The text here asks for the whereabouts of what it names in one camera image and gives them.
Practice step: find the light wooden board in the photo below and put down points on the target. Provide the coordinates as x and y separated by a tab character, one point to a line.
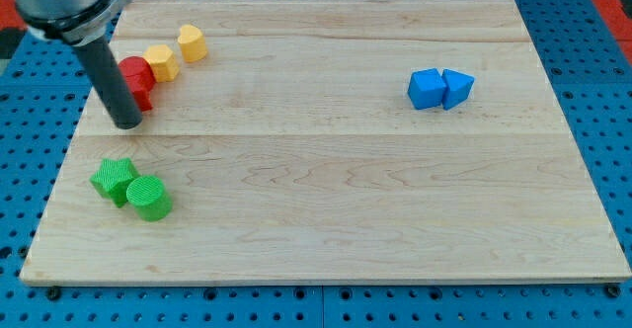
293	156

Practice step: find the green star block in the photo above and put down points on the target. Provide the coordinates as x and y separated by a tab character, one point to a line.
112	179

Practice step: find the green cylinder block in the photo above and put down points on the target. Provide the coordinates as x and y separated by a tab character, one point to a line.
149	197

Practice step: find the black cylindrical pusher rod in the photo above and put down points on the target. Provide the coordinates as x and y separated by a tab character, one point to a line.
103	71

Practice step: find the blue triangular prism block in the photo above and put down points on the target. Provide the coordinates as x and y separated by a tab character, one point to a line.
458	88

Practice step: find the yellow hexagon block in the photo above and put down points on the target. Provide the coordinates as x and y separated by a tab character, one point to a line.
162	61

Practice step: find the red block behind rod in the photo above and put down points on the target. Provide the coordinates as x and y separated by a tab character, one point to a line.
141	97

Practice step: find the red cylinder block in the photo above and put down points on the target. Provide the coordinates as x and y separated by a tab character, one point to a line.
137	73

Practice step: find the blue cube block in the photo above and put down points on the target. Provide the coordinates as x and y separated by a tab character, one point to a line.
426	89

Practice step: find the yellow heart block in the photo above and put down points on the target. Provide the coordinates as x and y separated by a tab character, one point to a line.
192	43

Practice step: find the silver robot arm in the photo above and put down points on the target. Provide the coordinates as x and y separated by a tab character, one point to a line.
82	24

